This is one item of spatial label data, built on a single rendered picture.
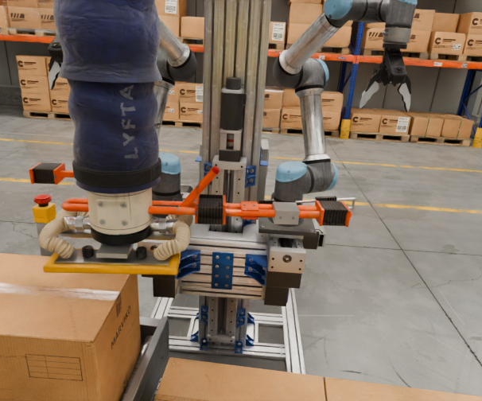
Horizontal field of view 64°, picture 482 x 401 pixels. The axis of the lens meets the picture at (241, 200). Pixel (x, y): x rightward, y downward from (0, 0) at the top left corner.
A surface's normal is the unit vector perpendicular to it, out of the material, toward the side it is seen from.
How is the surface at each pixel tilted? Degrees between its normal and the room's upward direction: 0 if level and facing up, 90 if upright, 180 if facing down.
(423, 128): 91
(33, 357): 90
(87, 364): 90
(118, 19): 78
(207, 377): 0
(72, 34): 96
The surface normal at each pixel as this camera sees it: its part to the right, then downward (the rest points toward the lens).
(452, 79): -0.05, 0.37
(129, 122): 0.51, 0.57
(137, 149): 0.72, 0.12
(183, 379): 0.06, -0.93
